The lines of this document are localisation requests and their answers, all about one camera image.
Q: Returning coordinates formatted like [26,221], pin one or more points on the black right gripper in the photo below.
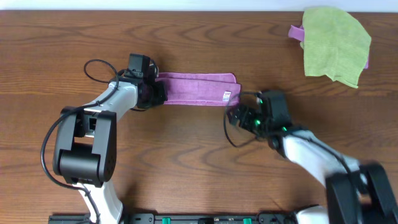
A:
[249,113]

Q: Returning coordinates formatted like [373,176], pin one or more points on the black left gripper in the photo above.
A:
[163,96]

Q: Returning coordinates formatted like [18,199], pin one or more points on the purple microfiber cloth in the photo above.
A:
[200,89]

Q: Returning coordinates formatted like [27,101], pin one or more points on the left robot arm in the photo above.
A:
[86,142]

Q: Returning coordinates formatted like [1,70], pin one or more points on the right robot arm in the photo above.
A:
[355,192]

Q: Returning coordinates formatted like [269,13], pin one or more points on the green microfiber cloth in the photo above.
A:
[335,45]

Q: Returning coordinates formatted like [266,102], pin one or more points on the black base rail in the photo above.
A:
[262,218]

